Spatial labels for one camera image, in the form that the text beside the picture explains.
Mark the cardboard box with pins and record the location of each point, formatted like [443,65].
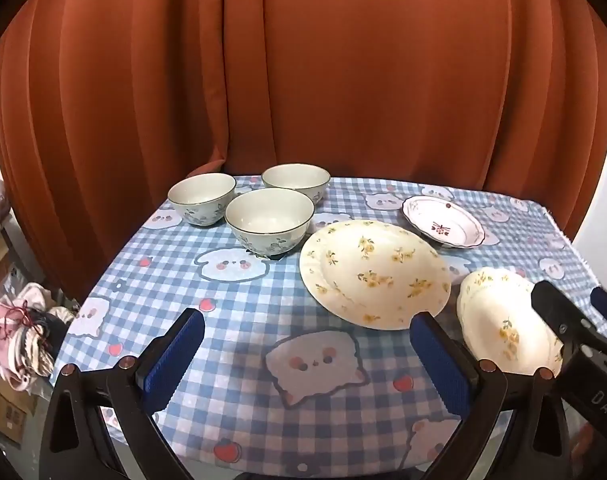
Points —
[3,407]

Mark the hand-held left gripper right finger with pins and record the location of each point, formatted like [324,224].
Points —
[441,365]

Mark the orange curtain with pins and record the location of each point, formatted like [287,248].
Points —
[303,60]

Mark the blue checked printed tablecloth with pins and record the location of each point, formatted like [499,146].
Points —
[233,310]

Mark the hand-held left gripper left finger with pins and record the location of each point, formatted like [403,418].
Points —
[176,355]

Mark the small yellow floral plate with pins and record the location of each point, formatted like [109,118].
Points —
[503,320]

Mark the red patterned white plate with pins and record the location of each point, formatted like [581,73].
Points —
[443,220]

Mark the large floral ceramic bowl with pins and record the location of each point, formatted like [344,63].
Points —
[270,215]

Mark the large yellow floral plate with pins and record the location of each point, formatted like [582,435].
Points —
[373,270]

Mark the pile of pink clothes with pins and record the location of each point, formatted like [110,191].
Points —
[18,325]

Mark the small floral ceramic bowl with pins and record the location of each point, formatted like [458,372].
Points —
[296,177]
[202,195]

